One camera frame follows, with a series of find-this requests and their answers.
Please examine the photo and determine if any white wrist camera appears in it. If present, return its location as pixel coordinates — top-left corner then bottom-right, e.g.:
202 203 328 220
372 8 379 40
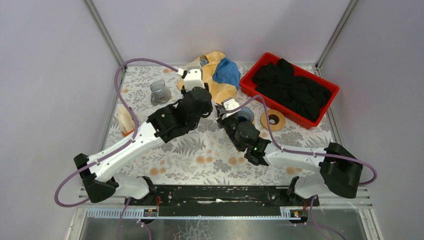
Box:
221 97 240 112
177 66 206 92

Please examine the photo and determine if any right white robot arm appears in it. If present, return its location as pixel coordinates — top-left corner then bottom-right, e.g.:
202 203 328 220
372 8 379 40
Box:
216 105 363 206

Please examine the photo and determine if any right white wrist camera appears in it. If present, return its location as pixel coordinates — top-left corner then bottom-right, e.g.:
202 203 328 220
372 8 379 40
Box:
221 97 240 112

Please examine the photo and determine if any floral table mat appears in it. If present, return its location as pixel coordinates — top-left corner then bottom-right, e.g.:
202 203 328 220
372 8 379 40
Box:
105 65 336 186

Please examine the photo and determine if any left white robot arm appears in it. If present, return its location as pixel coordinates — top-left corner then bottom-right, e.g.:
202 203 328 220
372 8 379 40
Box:
73 87 213 206

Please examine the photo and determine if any red plastic bin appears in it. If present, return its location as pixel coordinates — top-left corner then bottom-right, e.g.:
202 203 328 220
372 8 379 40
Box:
240 52 340 129

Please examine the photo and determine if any white paper coffee filter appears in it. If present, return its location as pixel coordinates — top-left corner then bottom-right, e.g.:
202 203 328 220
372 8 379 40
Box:
118 106 135 133

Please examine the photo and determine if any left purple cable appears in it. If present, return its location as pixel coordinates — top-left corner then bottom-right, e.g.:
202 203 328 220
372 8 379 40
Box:
53 57 186 240

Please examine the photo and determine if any far wooden ring holder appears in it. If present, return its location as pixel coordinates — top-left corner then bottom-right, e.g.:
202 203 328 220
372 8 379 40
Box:
260 109 286 132

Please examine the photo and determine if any yellow cloth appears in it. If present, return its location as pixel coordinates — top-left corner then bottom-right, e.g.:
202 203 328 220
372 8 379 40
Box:
182 51 237 104

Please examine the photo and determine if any black cloth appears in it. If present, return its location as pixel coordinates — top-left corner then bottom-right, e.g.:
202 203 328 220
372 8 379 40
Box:
252 58 332 122

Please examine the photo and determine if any clear glass pitcher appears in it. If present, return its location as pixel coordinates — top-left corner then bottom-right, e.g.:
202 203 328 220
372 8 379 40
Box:
150 79 172 106

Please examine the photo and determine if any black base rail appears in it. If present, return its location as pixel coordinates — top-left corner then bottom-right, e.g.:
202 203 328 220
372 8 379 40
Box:
129 185 311 217

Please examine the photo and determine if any orange filter holder box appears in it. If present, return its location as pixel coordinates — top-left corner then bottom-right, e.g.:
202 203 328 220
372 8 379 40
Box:
118 105 138 138

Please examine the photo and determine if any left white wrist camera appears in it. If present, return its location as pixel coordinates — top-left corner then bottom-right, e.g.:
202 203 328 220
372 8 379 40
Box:
177 66 206 92

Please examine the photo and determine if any blue cloth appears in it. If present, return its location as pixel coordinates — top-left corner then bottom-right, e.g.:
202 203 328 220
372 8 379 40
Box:
212 57 241 91

